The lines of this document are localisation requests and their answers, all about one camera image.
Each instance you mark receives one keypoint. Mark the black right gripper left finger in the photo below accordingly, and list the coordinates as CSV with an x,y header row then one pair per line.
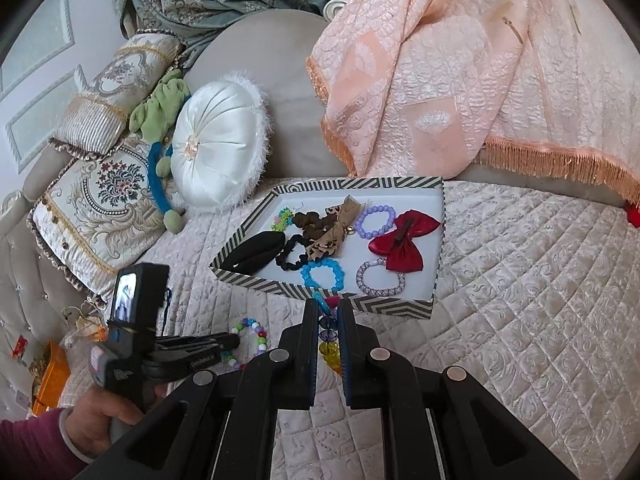
x,y
296,360

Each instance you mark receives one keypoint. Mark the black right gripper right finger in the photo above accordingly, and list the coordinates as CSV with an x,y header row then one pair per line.
x,y
364,364

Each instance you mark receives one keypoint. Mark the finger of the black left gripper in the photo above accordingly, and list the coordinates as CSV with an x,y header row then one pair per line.
x,y
225,342
183,362

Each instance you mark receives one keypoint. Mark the black scrunchie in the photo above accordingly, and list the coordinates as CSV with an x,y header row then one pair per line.
x,y
282,258

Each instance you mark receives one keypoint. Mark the maroon sleeve forearm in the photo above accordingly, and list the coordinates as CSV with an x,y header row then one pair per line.
x,y
39,448

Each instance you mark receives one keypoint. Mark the person's left hand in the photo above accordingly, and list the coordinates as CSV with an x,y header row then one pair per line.
x,y
87,425

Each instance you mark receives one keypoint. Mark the orange box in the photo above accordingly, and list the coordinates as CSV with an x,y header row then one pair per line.
x,y
50,371

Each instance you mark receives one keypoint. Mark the red satin bow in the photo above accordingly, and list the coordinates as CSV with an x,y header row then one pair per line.
x,y
398,248

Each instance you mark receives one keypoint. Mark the black hair clip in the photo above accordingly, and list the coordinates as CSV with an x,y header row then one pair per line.
x,y
248,260

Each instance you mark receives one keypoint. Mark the black white striped tray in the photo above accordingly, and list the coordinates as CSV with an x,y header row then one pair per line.
x,y
354,273

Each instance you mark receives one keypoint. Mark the brown scrunchie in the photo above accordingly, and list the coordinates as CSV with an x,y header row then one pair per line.
x,y
313,226

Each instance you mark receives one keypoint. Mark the leopard print tan bow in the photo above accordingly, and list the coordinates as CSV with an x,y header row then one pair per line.
x,y
330,242

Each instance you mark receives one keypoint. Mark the embroidered square cream pillow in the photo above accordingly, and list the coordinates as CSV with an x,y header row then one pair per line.
x,y
97,217

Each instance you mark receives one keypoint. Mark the round white satin pillow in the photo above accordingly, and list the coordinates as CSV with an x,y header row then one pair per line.
x,y
220,144

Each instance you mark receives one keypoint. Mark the green blue plush toy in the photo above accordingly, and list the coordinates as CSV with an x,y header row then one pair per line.
x,y
154,119

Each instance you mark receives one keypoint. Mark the cream bolster pillow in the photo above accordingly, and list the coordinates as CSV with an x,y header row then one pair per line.
x,y
94,121

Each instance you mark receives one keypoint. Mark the peach fringed blanket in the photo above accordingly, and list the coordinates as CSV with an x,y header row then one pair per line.
x,y
544,88

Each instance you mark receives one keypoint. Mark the red object under blanket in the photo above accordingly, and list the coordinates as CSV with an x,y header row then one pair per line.
x,y
633,215

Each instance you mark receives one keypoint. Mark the grey upholstered headboard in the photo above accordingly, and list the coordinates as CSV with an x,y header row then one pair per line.
x,y
271,49

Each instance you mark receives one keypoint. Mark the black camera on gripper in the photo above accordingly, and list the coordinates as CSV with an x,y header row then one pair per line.
x,y
139,294

